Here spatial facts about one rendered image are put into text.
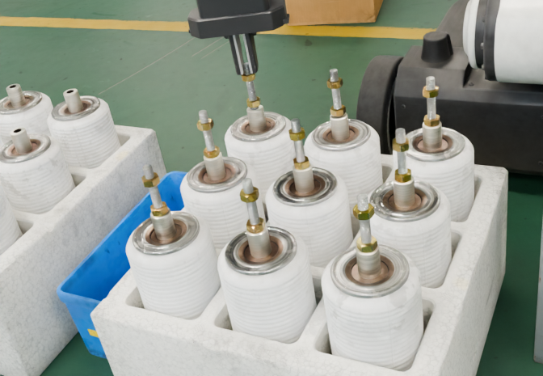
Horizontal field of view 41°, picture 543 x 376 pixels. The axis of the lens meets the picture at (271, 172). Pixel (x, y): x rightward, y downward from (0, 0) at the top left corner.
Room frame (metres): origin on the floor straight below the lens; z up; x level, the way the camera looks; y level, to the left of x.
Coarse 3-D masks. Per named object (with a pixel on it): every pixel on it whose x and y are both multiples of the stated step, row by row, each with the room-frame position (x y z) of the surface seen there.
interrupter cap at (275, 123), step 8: (264, 112) 0.88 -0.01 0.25; (272, 112) 0.88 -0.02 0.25; (240, 120) 0.87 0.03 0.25; (248, 120) 0.87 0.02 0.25; (272, 120) 0.86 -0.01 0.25; (280, 120) 0.85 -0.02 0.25; (232, 128) 0.85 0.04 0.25; (240, 128) 0.85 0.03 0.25; (248, 128) 0.85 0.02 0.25; (272, 128) 0.84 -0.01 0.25; (280, 128) 0.83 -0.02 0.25; (240, 136) 0.83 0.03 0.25; (248, 136) 0.83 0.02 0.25; (256, 136) 0.82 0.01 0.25; (264, 136) 0.82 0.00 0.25; (272, 136) 0.82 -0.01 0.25
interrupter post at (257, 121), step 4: (248, 108) 0.85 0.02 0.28; (260, 108) 0.84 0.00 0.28; (248, 112) 0.84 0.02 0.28; (252, 112) 0.84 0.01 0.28; (256, 112) 0.84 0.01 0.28; (260, 112) 0.84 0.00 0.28; (248, 116) 0.85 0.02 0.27; (252, 116) 0.84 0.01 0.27; (256, 116) 0.84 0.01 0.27; (260, 116) 0.84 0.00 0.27; (264, 116) 0.85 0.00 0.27; (252, 120) 0.84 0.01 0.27; (256, 120) 0.84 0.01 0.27; (260, 120) 0.84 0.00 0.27; (264, 120) 0.84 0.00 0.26; (252, 124) 0.84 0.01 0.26; (256, 124) 0.84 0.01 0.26; (260, 124) 0.84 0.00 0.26; (264, 124) 0.84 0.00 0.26; (252, 128) 0.84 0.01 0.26; (256, 128) 0.84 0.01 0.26; (260, 128) 0.84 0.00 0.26; (264, 128) 0.84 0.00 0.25
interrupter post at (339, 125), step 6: (330, 120) 0.79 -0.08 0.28; (336, 120) 0.78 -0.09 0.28; (342, 120) 0.78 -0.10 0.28; (336, 126) 0.78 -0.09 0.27; (342, 126) 0.78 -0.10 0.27; (348, 126) 0.79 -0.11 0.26; (336, 132) 0.78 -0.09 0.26; (342, 132) 0.78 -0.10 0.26; (348, 132) 0.78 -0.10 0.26; (336, 138) 0.78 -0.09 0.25; (342, 138) 0.78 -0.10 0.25
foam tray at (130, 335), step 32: (384, 160) 0.82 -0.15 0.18; (480, 192) 0.71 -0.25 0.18; (352, 224) 0.71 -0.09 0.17; (480, 224) 0.65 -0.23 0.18; (480, 256) 0.60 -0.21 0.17; (128, 288) 0.65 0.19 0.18; (320, 288) 0.61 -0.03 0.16; (448, 288) 0.56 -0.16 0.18; (480, 288) 0.61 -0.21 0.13; (96, 320) 0.61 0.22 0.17; (128, 320) 0.60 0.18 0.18; (160, 320) 0.59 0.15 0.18; (192, 320) 0.58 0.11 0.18; (224, 320) 0.59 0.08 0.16; (320, 320) 0.54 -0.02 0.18; (448, 320) 0.51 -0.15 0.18; (480, 320) 0.61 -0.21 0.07; (128, 352) 0.60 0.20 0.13; (160, 352) 0.57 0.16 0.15; (192, 352) 0.55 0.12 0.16; (224, 352) 0.53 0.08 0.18; (256, 352) 0.52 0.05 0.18; (288, 352) 0.51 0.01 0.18; (320, 352) 0.50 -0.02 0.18; (448, 352) 0.48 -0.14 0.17; (480, 352) 0.61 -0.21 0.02
